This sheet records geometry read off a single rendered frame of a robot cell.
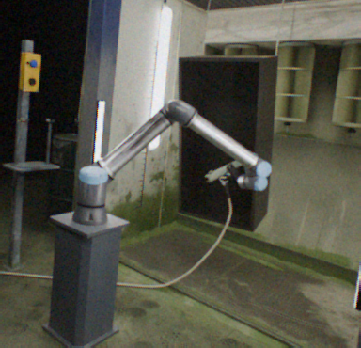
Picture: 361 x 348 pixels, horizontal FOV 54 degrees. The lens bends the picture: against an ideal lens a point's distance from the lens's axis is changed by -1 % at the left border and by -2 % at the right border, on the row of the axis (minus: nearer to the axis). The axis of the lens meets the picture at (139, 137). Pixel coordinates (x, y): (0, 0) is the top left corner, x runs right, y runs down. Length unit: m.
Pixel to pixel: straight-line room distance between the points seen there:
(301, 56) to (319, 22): 0.32
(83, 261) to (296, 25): 2.69
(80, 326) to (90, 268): 0.31
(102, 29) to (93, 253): 1.64
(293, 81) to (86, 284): 2.53
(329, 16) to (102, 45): 1.92
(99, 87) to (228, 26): 1.64
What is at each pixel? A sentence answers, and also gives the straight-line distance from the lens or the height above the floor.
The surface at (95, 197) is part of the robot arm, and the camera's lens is 1.86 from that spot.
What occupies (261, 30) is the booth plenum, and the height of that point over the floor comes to 2.08.
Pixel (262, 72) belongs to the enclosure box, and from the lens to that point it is 2.37.
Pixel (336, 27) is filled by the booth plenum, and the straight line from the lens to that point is 3.46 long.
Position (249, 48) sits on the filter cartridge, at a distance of 3.80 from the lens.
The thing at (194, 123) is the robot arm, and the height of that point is 1.20.
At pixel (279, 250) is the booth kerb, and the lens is 3.46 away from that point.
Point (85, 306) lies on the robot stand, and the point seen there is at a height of 0.25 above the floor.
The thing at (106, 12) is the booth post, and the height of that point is 1.94.
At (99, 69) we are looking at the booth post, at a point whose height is 1.51.
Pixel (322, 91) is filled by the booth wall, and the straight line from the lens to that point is 3.84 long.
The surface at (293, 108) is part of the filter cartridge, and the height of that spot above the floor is 1.38.
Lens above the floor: 1.28
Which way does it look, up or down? 5 degrees down
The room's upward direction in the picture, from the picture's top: 6 degrees clockwise
